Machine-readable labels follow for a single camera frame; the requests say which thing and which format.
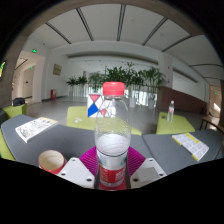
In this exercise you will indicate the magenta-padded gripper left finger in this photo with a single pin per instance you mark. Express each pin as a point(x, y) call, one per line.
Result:
point(75, 171)

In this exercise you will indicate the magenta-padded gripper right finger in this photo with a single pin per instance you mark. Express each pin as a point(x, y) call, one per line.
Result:
point(148, 173)

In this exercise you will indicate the clear red-capped water bottle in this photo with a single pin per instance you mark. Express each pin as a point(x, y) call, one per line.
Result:
point(112, 133)

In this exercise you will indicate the small clear water bottle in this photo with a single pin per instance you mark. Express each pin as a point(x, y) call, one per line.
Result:
point(170, 111)

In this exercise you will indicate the red floral mug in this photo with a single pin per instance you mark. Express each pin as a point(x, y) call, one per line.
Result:
point(51, 161)

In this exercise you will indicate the yellow-edged printed booklet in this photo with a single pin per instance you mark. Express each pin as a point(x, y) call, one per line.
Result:
point(191, 145)

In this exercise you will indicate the small lime green table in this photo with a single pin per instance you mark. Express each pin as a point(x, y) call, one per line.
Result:
point(175, 126)

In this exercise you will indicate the white printed booklet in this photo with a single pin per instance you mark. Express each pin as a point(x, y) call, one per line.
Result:
point(35, 128)

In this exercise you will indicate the red white blue cube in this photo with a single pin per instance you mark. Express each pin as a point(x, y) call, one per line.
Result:
point(92, 106)

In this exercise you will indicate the red fire extinguisher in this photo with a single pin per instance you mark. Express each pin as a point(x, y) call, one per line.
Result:
point(53, 95)

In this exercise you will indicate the wooden bench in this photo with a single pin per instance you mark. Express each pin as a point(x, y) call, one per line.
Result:
point(213, 121)

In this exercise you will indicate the lime green seat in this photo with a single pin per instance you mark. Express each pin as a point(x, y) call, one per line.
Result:
point(15, 110)

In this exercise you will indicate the black bag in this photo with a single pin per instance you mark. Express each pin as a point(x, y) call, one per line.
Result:
point(18, 101)

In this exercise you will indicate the dark grey stool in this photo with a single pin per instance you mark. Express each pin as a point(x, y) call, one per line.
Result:
point(2, 116)

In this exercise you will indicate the row of potted green plants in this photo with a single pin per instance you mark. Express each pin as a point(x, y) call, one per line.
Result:
point(116, 75)

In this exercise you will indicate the green exit sign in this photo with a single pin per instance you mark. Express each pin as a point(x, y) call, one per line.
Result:
point(34, 51)

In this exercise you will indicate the framed wall picture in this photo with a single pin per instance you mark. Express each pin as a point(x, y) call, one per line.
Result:
point(57, 69)

